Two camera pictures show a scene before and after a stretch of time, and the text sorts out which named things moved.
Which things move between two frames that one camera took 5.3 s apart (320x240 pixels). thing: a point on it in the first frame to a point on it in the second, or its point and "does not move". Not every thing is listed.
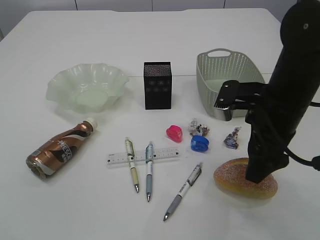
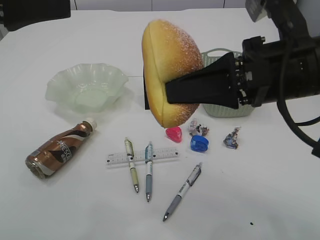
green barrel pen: x=130 y=150 does not move
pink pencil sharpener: x=175 y=133 does not move
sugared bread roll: x=230 y=176 to x=168 y=49
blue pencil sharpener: x=199 y=143 does not move
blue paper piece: x=231 y=139 does not move
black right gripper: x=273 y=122 to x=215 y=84
